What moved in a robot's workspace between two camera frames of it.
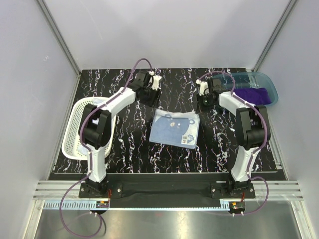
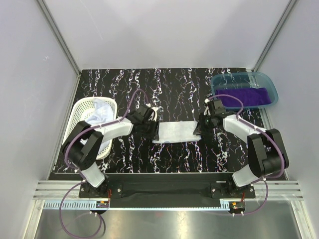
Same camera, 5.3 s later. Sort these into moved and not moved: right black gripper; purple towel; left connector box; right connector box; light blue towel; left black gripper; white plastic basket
Moved: light blue towel; right black gripper; left black gripper
Not moved: purple towel; left connector box; right connector box; white plastic basket
